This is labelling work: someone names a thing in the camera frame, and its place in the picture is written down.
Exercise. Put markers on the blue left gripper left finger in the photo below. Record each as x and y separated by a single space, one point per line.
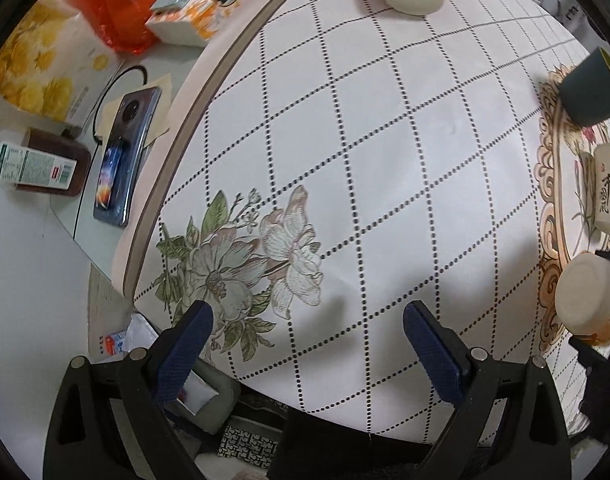
83 439

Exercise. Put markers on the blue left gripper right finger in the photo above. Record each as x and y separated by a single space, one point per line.
507 421

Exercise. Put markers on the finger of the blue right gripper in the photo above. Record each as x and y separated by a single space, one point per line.
594 354

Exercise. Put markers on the orange white paper cup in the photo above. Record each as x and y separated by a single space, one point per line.
582 298

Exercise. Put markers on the white floral upright cup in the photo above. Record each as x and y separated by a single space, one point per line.
602 201

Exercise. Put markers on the dark green yellow cup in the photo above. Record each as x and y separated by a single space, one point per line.
585 91

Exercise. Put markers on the blue smartphone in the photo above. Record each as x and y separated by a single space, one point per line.
119 166

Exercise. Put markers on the patterned white tablecloth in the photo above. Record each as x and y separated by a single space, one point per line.
329 161

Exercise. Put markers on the yellow chips bag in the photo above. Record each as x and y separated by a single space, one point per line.
54 65

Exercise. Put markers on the orange tissue pack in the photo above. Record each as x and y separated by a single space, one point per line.
194 24

